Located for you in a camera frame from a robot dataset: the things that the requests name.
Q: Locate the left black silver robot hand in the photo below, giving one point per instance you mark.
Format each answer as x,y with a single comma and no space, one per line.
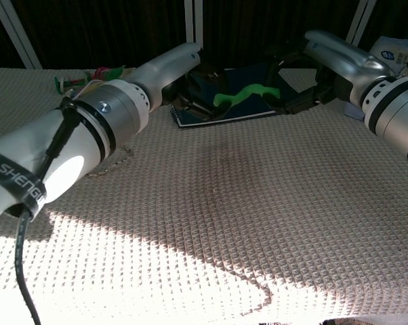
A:
170,67

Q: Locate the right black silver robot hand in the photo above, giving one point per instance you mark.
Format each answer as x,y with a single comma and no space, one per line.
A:
343,57

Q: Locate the green stick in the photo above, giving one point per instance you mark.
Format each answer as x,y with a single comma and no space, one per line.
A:
248,91

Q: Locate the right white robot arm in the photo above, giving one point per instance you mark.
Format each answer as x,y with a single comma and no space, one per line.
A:
397,108

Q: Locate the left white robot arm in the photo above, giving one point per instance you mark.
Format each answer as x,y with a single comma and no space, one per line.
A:
99,111

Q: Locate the lilac wet wipes pack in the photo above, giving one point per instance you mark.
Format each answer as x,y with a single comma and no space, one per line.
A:
390,50

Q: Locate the colourful feather shuttlecock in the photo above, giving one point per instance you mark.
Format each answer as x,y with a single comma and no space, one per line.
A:
105,72

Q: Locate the beige waffle tablecloth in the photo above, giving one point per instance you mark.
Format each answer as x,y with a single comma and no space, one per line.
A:
224,203

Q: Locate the white metal frame post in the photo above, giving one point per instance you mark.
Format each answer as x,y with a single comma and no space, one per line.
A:
361,20
194,20
17,34

